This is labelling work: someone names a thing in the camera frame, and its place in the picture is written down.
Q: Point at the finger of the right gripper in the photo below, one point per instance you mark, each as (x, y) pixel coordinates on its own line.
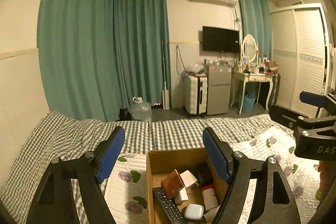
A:
(317, 100)
(285, 117)

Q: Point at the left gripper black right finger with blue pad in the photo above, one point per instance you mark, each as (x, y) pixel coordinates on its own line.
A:
(273, 200)

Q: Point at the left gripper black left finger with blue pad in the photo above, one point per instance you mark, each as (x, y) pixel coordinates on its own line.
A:
(54, 202)

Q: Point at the white tube red cap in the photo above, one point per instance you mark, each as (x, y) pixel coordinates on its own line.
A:
(209, 197)

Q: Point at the black rectangular box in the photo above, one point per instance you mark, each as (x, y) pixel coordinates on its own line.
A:
(204, 175)

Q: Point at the light blue earbuds case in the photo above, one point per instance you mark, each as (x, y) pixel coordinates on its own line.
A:
(194, 212)

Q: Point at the white power adapter plug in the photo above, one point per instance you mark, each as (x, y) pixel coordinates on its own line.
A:
(188, 178)

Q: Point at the black TV remote control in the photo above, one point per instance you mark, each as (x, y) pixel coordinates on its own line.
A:
(171, 211)

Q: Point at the red rose card wallet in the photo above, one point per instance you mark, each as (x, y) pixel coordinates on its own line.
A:
(172, 184)

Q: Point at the white cube charger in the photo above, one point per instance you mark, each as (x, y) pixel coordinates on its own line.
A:
(181, 197)

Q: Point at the blue waste basket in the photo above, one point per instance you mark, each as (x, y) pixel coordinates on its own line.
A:
(248, 102)

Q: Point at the white dressing table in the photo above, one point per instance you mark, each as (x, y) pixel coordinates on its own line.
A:
(249, 78)

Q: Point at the white louvred wardrobe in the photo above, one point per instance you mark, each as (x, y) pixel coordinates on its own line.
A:
(301, 50)

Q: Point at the grey checked bed sheet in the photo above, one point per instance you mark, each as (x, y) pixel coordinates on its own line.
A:
(67, 138)

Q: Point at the floral white quilt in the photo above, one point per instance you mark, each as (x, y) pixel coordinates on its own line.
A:
(126, 188)

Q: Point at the silver mini fridge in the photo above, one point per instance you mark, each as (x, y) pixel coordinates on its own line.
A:
(218, 88)

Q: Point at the white oval vanity mirror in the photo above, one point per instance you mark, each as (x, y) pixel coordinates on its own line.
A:
(249, 49)

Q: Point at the white suitcase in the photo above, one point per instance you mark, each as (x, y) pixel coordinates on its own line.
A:
(195, 88)

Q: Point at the small teal window curtain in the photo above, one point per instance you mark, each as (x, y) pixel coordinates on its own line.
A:
(257, 22)

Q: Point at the clear water jug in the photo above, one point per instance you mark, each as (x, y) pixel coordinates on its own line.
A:
(140, 110)

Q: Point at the large teal curtain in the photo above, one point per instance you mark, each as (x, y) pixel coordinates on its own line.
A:
(96, 55)

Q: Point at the black wall television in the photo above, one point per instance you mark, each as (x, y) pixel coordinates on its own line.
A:
(220, 40)

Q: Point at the white mop leaning on wall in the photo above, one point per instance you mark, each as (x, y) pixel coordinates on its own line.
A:
(165, 91)

